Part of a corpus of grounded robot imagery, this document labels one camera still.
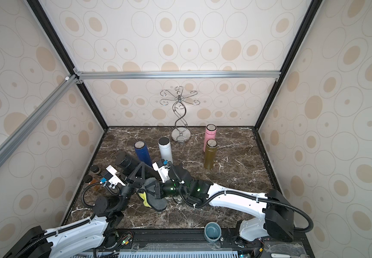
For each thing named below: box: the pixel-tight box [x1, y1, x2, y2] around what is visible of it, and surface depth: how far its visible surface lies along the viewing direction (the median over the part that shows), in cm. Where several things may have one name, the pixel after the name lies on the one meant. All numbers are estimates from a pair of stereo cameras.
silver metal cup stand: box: [159, 86, 201, 143], surface depth 102 cm
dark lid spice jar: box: [90, 165, 102, 175], surface depth 89 cm
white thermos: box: [157, 136, 174, 164], surface depth 87 cm
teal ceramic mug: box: [204, 221, 223, 243], surface depth 74 cm
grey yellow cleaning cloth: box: [136, 180, 168, 212], surface depth 64 cm
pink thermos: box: [203, 123, 218, 153], surface depth 94 cm
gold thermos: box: [204, 138, 219, 170], surface depth 87 cm
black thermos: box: [115, 151, 161, 180], surface depth 61 cm
